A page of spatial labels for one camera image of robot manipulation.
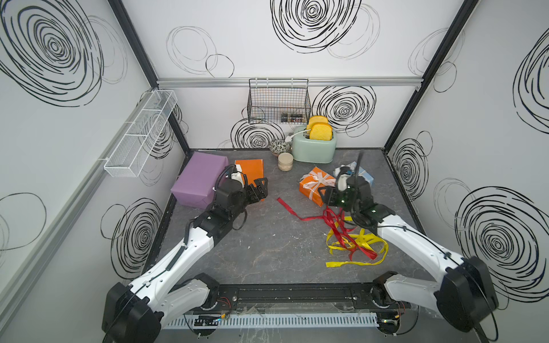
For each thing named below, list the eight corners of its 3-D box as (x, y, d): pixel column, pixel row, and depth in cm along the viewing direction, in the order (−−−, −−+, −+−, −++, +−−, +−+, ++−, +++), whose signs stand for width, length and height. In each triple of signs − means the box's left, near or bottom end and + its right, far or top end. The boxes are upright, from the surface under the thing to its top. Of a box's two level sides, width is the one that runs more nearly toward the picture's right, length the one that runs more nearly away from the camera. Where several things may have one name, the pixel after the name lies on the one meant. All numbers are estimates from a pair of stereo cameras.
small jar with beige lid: (277, 171, 112) (277, 163, 108) (277, 160, 117) (277, 152, 113) (293, 171, 112) (293, 163, 108) (292, 160, 117) (293, 152, 113)
